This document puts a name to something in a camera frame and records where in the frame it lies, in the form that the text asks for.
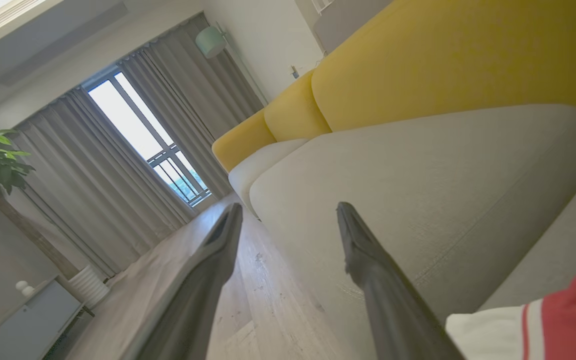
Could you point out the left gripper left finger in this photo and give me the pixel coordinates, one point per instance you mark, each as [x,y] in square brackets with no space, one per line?
[193,300]

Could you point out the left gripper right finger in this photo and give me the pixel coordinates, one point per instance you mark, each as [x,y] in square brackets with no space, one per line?
[388,300]

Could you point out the red jersey with white stripes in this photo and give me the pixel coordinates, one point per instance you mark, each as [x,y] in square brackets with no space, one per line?
[568,320]

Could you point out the white ribbed planter pot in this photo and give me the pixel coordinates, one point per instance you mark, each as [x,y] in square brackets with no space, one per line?
[90,285]

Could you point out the grey sofa seat cushion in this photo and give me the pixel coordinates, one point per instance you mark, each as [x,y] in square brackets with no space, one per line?
[258,165]
[418,200]

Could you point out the low TV cabinet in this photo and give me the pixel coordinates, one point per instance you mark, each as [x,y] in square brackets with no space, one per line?
[33,325]

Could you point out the yellow sofa corner back cushion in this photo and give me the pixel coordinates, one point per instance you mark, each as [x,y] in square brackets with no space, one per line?
[243,145]

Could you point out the small white figurine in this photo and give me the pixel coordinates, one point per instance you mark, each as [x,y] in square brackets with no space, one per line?
[24,288]

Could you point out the balcony glass door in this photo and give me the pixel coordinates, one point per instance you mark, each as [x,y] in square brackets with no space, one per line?
[138,125]

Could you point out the mint green floor lamp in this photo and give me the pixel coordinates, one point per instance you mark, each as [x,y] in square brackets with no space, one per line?
[210,42]

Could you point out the white wall socket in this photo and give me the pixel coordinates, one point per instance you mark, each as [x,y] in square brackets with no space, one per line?
[294,72]

